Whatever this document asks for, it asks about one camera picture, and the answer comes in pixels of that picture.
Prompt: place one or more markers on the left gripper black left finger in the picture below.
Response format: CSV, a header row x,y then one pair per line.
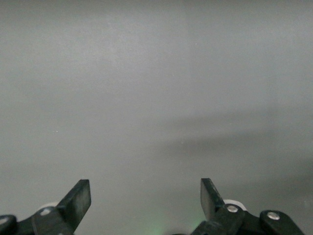
x,y
77,203

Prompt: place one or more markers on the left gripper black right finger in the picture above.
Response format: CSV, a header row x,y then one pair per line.
x,y
210,200

